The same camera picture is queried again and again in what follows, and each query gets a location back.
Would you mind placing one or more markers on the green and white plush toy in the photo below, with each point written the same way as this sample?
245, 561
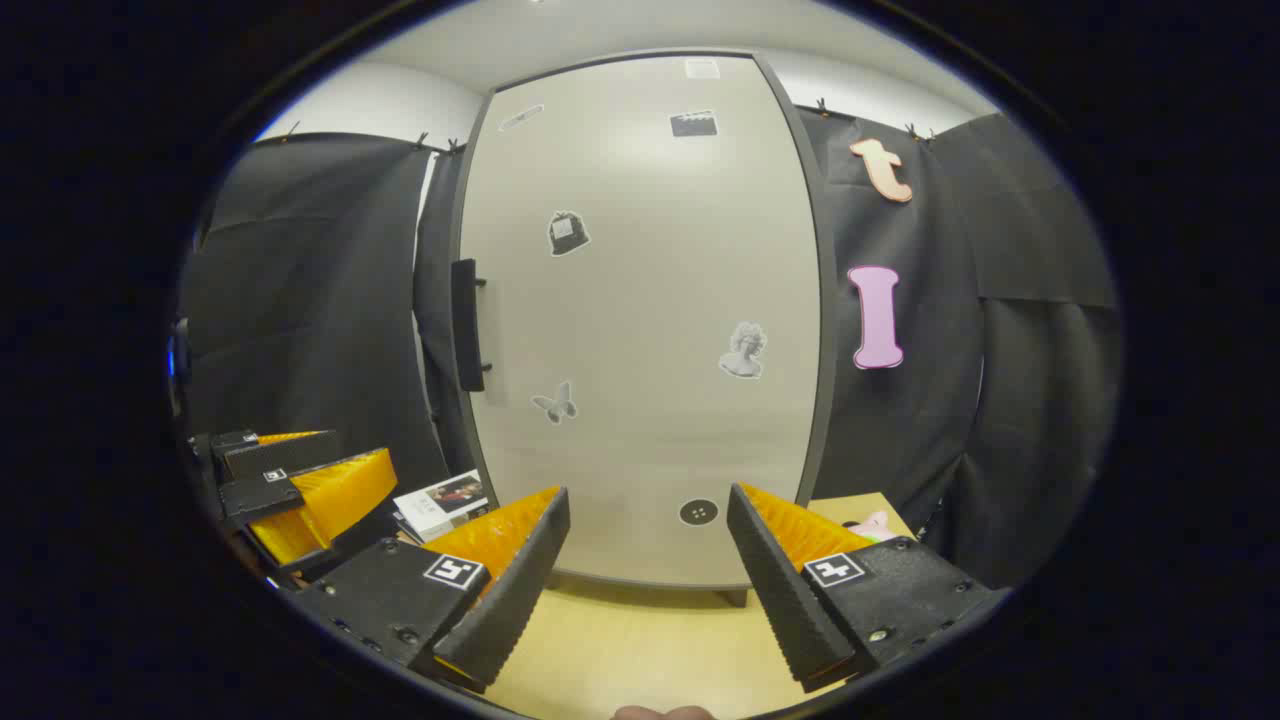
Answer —
872, 527

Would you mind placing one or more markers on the black backdrop cloth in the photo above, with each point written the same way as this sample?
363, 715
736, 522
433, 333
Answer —
300, 300

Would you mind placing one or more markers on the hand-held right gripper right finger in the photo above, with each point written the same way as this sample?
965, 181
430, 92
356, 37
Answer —
785, 600

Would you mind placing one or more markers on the grey cabinet door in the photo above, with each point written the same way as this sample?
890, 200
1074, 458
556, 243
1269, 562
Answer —
650, 300

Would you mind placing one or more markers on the white portrait cover book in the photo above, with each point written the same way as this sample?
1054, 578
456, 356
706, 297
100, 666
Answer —
440, 500

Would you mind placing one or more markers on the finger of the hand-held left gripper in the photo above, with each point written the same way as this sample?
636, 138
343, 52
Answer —
285, 455
340, 495

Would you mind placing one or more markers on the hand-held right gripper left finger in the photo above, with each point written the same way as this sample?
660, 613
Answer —
510, 600

